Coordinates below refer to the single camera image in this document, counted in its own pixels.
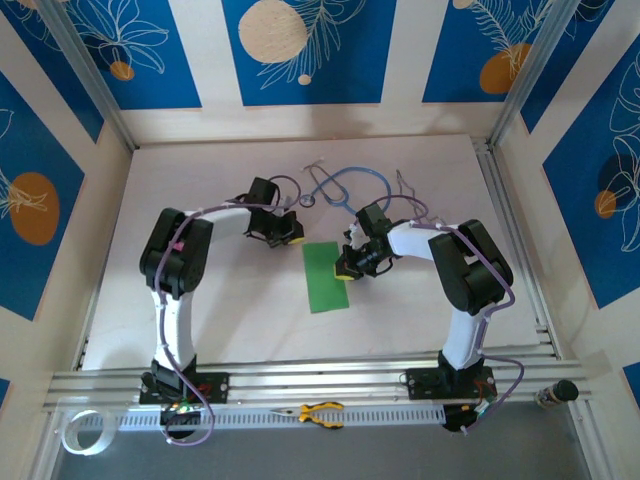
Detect yellow black pliers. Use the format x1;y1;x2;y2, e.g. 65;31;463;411
269;401;346;430

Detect clear tape roll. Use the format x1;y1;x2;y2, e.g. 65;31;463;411
62;409;115;456

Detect bent silver wire tool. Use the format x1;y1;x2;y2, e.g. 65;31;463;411
396;169;448;234

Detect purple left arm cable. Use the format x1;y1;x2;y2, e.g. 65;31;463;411
152;173;303;447

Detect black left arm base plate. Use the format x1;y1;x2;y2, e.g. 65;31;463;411
138;370;231;406

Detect white slotted cable duct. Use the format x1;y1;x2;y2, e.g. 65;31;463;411
79;403;446;431

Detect aluminium side rail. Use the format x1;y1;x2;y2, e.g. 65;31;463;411
472;137;560;359

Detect green paper sheet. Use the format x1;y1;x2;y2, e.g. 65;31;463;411
301;241;351;315

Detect aluminium rail frame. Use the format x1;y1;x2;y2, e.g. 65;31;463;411
42;349;596;416

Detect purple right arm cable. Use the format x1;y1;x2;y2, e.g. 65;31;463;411
372;193;526;435

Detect black controller board with wires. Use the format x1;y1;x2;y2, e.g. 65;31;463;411
159;402;204;430
443;399;496;434

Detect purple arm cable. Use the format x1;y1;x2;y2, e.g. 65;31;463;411
372;193;526;435
152;173;303;447

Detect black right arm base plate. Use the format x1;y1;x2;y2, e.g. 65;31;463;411
405;367;498;401

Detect aluminium corner post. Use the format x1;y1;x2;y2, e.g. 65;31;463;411
489;0;576;146
34;0;139;151

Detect blue stethoscope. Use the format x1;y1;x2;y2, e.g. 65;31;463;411
298;158;393;217

